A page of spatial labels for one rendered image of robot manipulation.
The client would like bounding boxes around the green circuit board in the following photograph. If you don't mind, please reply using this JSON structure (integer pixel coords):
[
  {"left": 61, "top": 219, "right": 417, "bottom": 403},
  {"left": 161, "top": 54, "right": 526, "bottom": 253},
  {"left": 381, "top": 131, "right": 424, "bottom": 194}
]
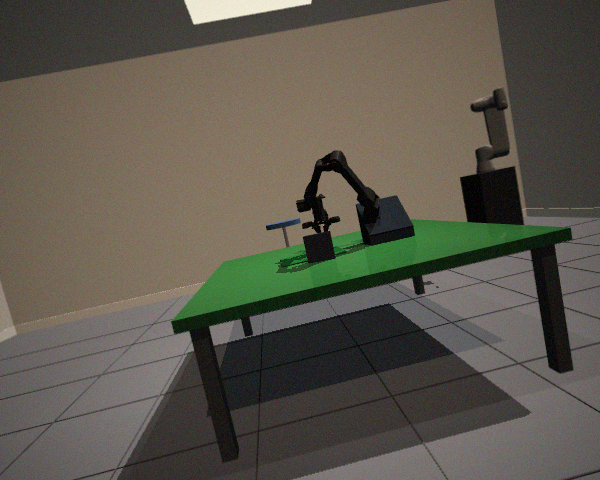
[{"left": 280, "top": 246, "right": 347, "bottom": 267}]

